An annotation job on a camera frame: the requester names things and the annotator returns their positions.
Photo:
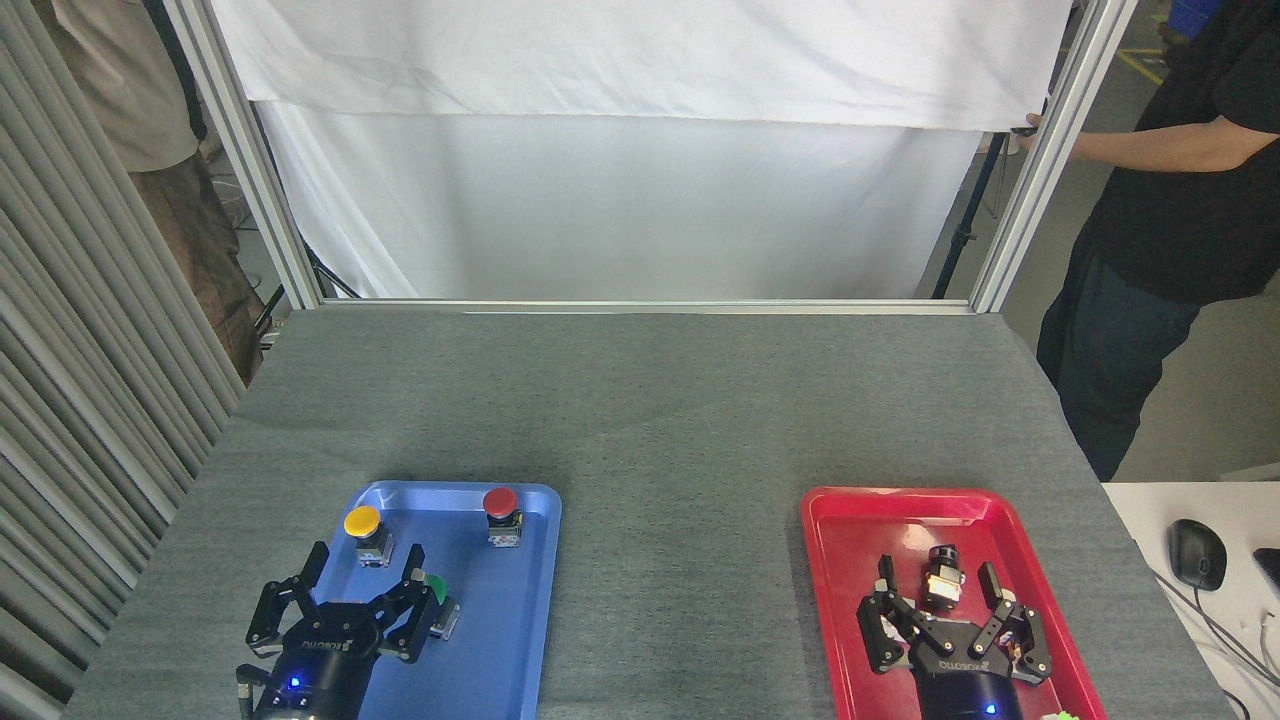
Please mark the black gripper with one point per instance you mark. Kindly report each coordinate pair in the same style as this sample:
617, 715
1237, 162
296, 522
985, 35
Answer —
965, 680
320, 665

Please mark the green push button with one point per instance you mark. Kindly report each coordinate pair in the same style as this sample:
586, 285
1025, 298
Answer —
439, 590

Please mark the person's bare forearm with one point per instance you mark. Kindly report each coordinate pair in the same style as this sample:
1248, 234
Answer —
1160, 150

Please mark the yellow push button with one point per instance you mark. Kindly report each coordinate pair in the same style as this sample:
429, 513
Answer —
362, 521

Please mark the red push button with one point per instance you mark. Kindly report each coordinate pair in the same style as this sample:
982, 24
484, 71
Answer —
500, 501

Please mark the person's hand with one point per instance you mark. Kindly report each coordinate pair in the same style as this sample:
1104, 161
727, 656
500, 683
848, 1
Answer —
1032, 126

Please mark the red plastic tray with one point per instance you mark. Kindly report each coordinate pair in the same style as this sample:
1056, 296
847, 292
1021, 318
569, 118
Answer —
850, 600

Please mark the blue plastic tray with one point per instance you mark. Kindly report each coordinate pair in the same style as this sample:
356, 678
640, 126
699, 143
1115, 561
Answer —
490, 620

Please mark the black computer mouse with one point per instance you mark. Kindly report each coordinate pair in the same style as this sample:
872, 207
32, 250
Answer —
1197, 555

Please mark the white side desk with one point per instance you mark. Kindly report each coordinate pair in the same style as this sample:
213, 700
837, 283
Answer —
1220, 640

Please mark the black flat device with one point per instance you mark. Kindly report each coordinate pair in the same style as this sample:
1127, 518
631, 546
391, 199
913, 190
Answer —
1268, 568

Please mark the grey ribbed panel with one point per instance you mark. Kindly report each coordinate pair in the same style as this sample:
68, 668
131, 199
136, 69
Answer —
90, 400

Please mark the black tripod stand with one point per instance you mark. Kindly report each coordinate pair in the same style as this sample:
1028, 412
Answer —
330, 275
962, 235

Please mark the silver aluminium crossbar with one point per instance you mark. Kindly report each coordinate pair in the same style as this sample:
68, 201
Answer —
640, 306

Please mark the person in black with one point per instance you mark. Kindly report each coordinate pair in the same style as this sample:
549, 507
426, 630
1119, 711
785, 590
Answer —
1180, 220

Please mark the white cloth backdrop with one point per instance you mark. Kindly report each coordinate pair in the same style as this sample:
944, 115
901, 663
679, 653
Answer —
620, 150

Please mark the person in beige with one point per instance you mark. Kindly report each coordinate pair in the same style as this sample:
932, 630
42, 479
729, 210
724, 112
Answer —
130, 100

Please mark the blue crate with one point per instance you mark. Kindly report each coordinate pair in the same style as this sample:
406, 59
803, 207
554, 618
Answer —
1195, 15

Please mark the black selector switch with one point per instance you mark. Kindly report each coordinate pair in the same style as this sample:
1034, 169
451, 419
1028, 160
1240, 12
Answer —
942, 580

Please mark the silver aluminium post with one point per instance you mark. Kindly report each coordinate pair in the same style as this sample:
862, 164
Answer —
1050, 160
250, 160

